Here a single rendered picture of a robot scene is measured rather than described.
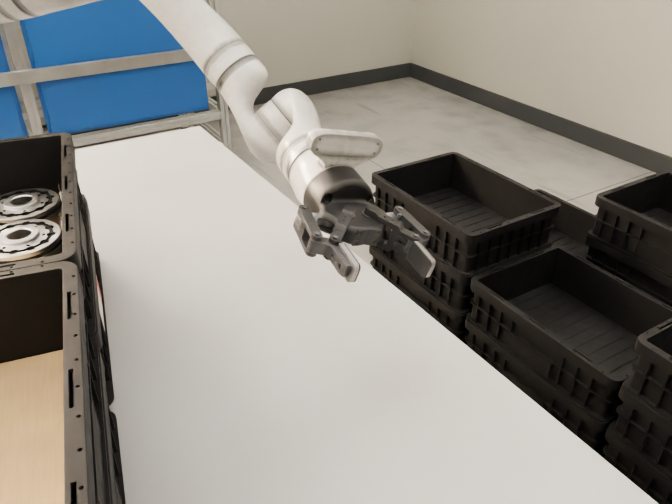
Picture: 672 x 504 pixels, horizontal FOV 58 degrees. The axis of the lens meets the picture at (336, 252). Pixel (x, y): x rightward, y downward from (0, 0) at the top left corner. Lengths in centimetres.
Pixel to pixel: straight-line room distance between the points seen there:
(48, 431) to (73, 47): 231
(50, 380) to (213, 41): 46
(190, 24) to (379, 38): 370
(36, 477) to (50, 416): 7
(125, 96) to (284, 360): 219
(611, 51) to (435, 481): 303
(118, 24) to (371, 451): 237
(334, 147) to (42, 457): 41
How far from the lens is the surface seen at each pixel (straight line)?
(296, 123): 77
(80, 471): 46
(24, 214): 97
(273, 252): 108
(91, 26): 283
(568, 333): 150
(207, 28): 86
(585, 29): 364
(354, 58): 444
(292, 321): 92
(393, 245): 67
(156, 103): 296
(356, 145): 69
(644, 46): 345
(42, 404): 67
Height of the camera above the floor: 127
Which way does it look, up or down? 32 degrees down
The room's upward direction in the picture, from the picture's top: straight up
